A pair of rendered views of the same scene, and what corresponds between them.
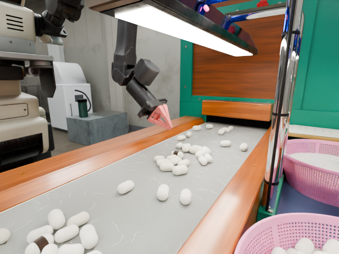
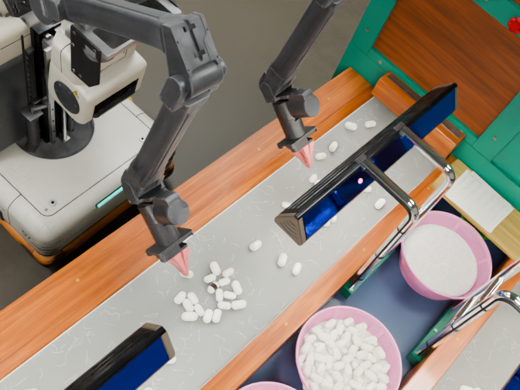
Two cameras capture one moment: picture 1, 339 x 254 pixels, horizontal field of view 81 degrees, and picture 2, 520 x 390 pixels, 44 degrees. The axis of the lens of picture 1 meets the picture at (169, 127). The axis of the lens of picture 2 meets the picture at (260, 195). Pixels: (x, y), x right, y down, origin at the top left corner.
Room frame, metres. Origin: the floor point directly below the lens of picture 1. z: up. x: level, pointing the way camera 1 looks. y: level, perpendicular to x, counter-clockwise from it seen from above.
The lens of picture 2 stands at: (-0.45, 0.28, 2.20)
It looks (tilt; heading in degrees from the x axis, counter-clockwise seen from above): 56 degrees down; 350
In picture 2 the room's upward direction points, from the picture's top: 25 degrees clockwise
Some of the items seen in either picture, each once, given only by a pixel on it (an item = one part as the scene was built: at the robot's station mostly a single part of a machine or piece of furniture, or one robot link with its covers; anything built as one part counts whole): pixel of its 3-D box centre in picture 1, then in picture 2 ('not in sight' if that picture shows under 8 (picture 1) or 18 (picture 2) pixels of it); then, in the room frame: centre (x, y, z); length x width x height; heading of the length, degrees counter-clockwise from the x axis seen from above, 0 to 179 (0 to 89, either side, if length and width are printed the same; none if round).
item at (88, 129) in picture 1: (95, 113); not in sight; (3.28, 1.23, 0.39); 0.82 x 0.65 x 0.79; 150
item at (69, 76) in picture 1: (69, 97); not in sight; (3.82, 1.89, 0.63); 0.63 x 0.56 x 1.25; 60
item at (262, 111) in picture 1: (234, 109); (417, 114); (0.90, -0.30, 0.83); 0.30 x 0.06 x 0.07; 57
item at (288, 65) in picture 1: (243, 106); (374, 214); (0.45, -0.17, 0.90); 0.20 x 0.19 x 0.45; 147
